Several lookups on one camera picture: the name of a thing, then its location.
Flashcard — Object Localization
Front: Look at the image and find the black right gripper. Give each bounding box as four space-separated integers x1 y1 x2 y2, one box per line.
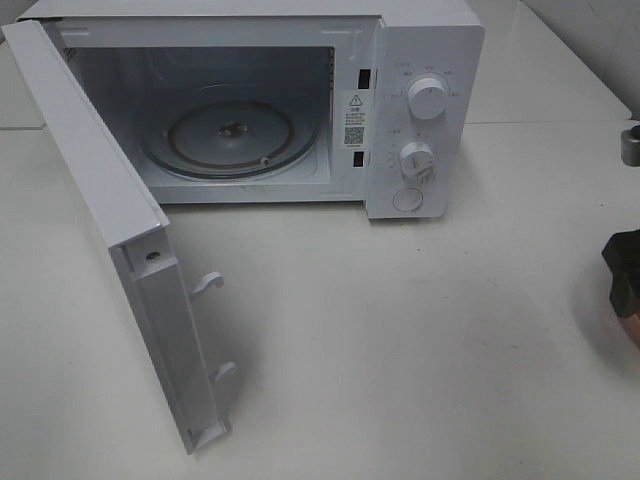
602 230 639 318

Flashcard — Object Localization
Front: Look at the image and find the round white door button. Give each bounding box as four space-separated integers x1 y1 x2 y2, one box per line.
393 188 423 213

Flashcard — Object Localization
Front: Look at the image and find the white microwave door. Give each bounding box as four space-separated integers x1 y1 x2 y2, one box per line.
2 20 235 453

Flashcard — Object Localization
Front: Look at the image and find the pink plate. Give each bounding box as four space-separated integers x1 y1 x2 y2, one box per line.
620 312 640 348

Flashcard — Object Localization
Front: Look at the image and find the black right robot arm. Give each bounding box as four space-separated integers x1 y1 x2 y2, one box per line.
602 125 639 318

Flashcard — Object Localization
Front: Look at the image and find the upper white power knob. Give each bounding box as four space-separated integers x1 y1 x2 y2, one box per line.
406 74 449 121

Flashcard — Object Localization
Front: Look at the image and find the white microwave oven body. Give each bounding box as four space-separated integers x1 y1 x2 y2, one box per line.
10 1 485 220

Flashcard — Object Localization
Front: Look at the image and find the glass microwave turntable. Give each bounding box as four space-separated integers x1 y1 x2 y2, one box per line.
138 84 328 181

